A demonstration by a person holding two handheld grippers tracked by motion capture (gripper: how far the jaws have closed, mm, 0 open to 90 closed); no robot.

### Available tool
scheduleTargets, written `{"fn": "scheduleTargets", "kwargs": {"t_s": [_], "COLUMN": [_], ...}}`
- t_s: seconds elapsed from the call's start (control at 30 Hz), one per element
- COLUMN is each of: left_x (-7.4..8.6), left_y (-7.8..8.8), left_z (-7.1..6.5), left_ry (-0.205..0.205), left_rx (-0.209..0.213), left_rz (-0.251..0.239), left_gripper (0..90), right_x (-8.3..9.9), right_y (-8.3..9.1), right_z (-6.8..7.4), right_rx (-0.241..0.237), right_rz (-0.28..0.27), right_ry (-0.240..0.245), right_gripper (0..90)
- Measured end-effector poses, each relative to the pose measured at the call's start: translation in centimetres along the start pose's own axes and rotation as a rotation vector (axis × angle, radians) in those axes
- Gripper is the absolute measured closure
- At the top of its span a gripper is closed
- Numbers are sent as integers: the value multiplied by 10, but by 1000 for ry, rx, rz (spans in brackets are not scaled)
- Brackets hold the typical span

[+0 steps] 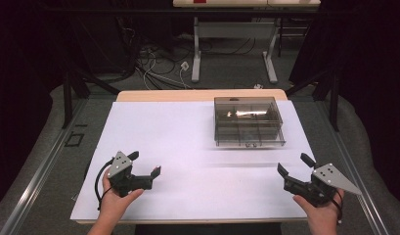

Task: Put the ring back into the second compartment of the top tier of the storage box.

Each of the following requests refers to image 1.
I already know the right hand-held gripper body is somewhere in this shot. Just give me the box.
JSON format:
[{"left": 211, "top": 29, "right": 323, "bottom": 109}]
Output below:
[{"left": 283, "top": 163, "right": 364, "bottom": 209}]

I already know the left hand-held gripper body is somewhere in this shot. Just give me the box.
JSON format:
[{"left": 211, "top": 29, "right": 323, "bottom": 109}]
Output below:
[{"left": 107, "top": 150, "right": 154, "bottom": 199}]

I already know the transparent grey plastic compartment box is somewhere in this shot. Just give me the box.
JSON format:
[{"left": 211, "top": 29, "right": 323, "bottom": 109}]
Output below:
[{"left": 213, "top": 96, "right": 287, "bottom": 149}]

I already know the person's left hand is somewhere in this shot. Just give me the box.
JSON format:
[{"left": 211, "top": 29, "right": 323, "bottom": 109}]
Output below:
[{"left": 99, "top": 168, "right": 145, "bottom": 221}]

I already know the person's right hand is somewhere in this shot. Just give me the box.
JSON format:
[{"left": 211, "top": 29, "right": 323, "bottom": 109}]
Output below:
[{"left": 291, "top": 188, "right": 346, "bottom": 227}]

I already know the white table mat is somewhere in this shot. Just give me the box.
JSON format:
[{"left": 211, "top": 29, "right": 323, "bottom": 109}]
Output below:
[{"left": 69, "top": 100, "right": 317, "bottom": 221}]

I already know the black metal stand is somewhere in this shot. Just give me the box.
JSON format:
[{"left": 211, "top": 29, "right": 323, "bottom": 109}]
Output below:
[
  {"left": 285, "top": 68, "right": 340, "bottom": 133},
  {"left": 61, "top": 69, "right": 121, "bottom": 130}
]

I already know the light wooden table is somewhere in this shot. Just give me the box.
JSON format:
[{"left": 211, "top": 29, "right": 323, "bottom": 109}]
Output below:
[{"left": 75, "top": 88, "right": 309, "bottom": 225}]

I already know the dark curtain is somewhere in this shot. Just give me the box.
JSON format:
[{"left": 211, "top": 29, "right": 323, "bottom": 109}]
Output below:
[
  {"left": 0, "top": 0, "right": 71, "bottom": 213},
  {"left": 289, "top": 0, "right": 400, "bottom": 207}
]

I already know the black stool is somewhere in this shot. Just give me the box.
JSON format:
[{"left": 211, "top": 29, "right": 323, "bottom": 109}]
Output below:
[{"left": 277, "top": 17, "right": 312, "bottom": 59}]

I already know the white-legged background table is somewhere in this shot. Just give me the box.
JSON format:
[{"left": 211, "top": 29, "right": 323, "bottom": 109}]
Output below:
[{"left": 172, "top": 0, "right": 322, "bottom": 84}]

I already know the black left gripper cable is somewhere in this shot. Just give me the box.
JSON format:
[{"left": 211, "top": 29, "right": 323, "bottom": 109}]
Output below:
[{"left": 94, "top": 159, "right": 115, "bottom": 212}]

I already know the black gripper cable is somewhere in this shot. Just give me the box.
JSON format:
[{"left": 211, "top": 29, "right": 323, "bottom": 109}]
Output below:
[
  {"left": 331, "top": 190, "right": 345, "bottom": 225},
  {"left": 94, "top": 159, "right": 115, "bottom": 212}
]

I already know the metal floor rail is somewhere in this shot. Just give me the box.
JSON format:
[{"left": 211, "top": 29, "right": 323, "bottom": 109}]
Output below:
[
  {"left": 0, "top": 97, "right": 91, "bottom": 235},
  {"left": 314, "top": 99, "right": 391, "bottom": 235}
]

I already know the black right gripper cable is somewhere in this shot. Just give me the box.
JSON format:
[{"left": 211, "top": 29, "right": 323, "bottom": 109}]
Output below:
[{"left": 331, "top": 190, "right": 345, "bottom": 225}]

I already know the bundle of floor cables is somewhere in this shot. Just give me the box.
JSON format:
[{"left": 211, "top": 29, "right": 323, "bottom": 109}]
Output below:
[{"left": 117, "top": 16, "right": 257, "bottom": 91}]

